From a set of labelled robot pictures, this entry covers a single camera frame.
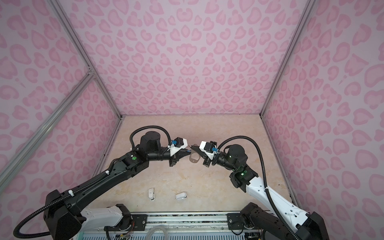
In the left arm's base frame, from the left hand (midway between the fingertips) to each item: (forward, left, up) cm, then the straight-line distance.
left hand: (190, 149), depth 68 cm
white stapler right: (-13, +6, -26) cm, 30 cm away
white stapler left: (-12, +22, -24) cm, 35 cm away
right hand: (-1, -2, +4) cm, 5 cm away
